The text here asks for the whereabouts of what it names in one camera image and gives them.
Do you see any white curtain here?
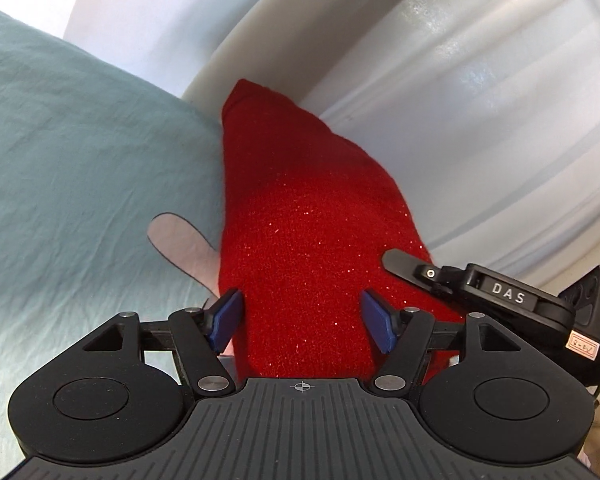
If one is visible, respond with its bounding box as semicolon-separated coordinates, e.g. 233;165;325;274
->
300;0;600;286

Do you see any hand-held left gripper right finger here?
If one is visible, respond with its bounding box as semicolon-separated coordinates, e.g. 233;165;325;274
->
360;288;522;397

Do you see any teal mushroom print bed sheet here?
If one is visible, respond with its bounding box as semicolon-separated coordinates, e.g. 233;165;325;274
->
0;5;238;471

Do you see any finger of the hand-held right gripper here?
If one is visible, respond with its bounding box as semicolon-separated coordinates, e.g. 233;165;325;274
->
382;248;457;299

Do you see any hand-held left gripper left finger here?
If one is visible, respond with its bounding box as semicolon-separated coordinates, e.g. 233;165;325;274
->
79;287;244;397

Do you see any red knitted cardigan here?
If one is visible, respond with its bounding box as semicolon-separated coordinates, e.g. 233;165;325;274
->
217;79;463;381

